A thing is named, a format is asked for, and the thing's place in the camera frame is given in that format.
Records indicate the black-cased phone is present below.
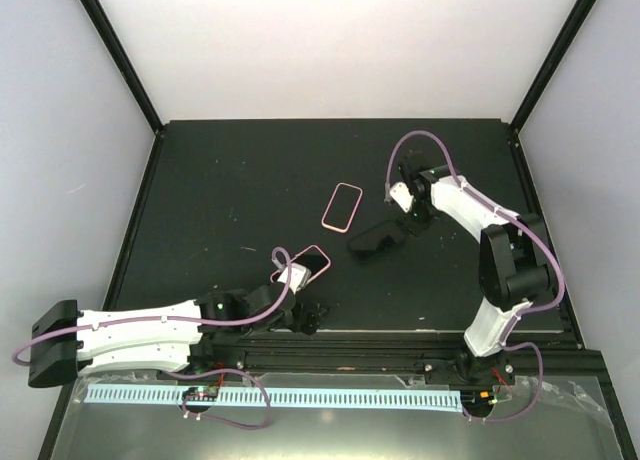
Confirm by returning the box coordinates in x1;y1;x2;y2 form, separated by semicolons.
347;220;406;262

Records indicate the pink-cased phone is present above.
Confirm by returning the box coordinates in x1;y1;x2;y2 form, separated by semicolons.
270;245;331;287
321;182;363;234

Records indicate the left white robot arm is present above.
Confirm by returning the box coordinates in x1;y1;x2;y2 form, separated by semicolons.
23;283;329;389

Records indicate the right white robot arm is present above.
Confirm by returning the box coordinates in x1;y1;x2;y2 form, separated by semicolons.
389;152;559;383

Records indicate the left small circuit board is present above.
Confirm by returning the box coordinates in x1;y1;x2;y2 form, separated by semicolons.
182;386;219;403

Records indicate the small circuit board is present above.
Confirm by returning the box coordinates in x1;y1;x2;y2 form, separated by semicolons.
470;390;511;405
182;386;219;403

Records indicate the right small circuit board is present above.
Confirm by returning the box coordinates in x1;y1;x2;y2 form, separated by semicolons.
470;390;511;405

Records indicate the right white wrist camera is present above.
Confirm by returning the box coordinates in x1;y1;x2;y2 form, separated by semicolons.
385;182;415;213

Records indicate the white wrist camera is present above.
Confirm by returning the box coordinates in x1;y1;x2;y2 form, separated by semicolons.
385;182;415;213
274;263;311;294

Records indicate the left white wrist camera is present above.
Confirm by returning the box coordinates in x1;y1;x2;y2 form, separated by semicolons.
274;263;311;294

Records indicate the white slotted cable duct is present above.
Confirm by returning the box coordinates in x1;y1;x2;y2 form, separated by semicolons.
84;384;463;413

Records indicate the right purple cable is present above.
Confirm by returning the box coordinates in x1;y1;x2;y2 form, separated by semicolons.
383;130;567;312

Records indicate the purple cable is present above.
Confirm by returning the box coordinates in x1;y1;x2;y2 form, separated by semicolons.
383;130;567;312
11;247;296;366

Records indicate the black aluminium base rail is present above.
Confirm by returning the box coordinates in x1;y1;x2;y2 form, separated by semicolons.
74;329;606;381

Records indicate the right black frame post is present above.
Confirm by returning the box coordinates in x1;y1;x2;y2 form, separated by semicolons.
510;0;598;133

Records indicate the black frame post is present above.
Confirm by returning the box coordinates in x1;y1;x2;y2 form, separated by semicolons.
79;0;164;135
510;0;598;133

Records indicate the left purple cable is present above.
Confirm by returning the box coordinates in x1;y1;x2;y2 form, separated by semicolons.
11;247;296;366

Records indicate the left black frame post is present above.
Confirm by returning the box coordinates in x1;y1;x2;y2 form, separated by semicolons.
79;0;164;135

